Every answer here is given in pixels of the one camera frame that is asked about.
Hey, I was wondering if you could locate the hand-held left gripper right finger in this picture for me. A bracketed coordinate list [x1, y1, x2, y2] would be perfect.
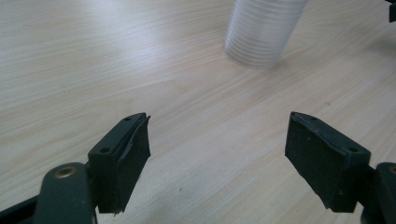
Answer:
[284, 111, 372, 214]

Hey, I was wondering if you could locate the stack of clear plastic cups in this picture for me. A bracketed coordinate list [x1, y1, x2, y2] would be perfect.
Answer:
[223, 0, 309, 69]

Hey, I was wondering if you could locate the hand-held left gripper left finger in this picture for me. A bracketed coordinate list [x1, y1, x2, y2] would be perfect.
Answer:
[88, 112, 151, 216]

